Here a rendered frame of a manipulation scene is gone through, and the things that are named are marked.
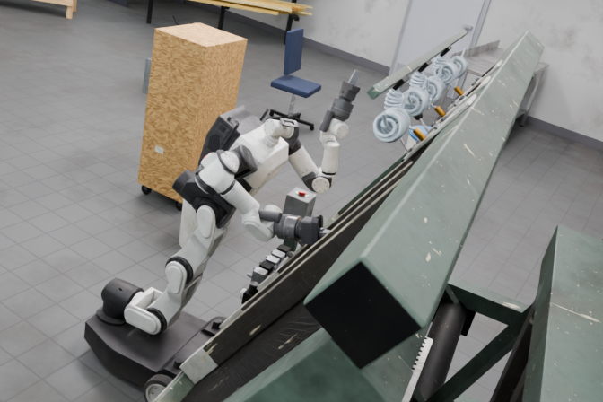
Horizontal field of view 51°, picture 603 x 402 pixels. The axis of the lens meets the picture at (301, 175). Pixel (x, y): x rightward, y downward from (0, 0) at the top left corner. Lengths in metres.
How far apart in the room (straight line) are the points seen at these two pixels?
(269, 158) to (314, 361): 1.80
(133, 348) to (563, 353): 2.51
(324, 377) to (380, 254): 0.16
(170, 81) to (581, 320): 3.67
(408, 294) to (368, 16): 9.38
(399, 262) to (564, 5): 8.51
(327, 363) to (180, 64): 3.70
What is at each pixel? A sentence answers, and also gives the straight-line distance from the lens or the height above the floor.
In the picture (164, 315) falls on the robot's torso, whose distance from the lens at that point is 3.15.
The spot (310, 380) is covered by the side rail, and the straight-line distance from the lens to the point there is 0.76.
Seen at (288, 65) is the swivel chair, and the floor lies 0.64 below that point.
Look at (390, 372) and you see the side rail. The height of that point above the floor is 1.82.
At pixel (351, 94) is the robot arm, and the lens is 2.70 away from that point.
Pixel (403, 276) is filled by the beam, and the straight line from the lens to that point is 0.69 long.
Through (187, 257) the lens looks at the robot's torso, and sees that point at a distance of 2.91.
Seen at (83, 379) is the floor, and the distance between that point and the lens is 3.31.
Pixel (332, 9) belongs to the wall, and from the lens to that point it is 10.27.
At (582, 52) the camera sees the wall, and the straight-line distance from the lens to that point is 9.14.
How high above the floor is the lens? 2.29
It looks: 24 degrees down
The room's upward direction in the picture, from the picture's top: 13 degrees clockwise
